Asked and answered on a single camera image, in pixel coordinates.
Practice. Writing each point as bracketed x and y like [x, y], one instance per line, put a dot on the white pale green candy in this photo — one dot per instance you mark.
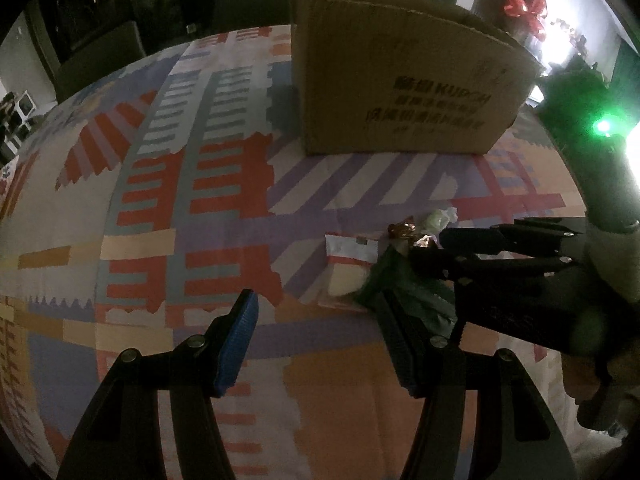
[437, 220]

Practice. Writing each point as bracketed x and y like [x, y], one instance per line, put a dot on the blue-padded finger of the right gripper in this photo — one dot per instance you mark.
[510, 294]

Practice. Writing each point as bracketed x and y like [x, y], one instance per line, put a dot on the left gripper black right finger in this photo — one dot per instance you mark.
[515, 435]

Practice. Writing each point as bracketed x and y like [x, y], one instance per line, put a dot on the white red bread packet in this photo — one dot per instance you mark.
[349, 260]

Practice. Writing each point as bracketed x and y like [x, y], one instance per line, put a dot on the dark dining chair left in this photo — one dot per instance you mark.
[110, 52]

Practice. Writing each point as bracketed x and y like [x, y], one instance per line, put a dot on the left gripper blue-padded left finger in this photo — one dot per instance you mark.
[118, 436]

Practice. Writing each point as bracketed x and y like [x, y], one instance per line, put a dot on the brown gold candy wrapper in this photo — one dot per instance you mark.
[411, 234]

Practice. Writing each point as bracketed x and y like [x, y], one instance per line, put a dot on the brown cardboard box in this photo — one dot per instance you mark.
[417, 76]

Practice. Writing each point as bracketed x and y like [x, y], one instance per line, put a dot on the white shelf unit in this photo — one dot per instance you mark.
[16, 109]

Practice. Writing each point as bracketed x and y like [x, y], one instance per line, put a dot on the dark green snack bag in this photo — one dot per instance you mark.
[394, 285]

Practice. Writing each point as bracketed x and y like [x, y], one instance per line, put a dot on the red balloon bow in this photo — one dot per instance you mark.
[531, 12]

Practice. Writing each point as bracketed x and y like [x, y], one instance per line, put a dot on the patchwork patterned tablecloth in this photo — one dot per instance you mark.
[144, 204]

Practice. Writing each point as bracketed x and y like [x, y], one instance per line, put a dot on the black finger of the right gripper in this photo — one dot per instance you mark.
[531, 237]

